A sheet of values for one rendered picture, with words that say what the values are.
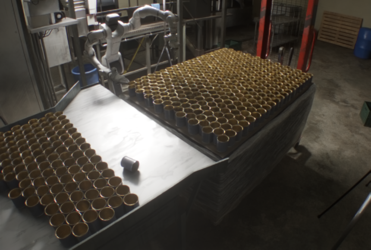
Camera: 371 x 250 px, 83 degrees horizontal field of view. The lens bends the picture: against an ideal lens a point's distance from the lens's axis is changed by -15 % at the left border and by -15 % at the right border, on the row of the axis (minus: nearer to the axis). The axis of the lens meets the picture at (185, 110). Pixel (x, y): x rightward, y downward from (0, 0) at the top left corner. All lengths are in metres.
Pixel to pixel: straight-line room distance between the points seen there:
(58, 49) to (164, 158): 2.77
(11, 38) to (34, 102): 0.91
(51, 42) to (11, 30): 0.70
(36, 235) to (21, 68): 2.52
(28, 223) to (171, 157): 0.83
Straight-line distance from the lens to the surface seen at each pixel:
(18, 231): 1.33
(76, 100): 2.22
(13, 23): 3.35
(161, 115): 1.77
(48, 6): 3.26
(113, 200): 1.19
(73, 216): 1.19
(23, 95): 3.56
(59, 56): 3.86
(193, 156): 1.44
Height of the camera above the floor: 2.03
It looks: 31 degrees down
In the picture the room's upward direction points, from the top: straight up
